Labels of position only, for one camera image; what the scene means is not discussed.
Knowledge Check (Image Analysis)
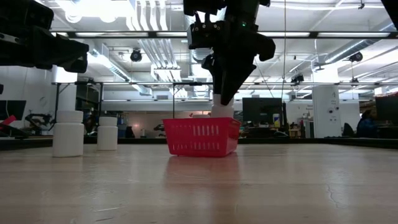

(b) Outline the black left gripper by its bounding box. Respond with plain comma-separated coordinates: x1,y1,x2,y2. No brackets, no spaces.
0,26,90,74

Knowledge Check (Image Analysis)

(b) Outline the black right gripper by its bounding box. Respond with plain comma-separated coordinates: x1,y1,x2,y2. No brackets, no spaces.
186,20,276,106

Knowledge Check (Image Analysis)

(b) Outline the white pill bottle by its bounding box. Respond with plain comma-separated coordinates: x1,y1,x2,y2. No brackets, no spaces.
211,93,236,119
96,116,119,151
52,110,85,158

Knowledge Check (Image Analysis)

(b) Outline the red plastic basket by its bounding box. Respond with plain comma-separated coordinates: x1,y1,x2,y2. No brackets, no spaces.
162,117,242,157

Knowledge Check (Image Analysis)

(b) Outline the white square pillar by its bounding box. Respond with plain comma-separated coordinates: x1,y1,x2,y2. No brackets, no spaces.
57,67,78,112

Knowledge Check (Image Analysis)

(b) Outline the red flat object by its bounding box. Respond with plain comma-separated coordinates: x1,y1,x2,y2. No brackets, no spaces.
0,114,17,130

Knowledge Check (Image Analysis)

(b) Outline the long black crossbar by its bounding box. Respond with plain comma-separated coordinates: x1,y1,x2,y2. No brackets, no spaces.
51,30,398,40

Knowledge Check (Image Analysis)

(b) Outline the white building column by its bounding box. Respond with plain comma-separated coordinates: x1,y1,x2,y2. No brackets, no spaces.
312,85,341,138

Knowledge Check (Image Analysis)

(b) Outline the person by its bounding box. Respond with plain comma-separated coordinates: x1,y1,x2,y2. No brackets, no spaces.
356,108,379,138

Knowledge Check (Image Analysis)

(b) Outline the thin hanging cable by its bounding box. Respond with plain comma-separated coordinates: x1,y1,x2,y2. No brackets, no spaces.
282,0,287,100

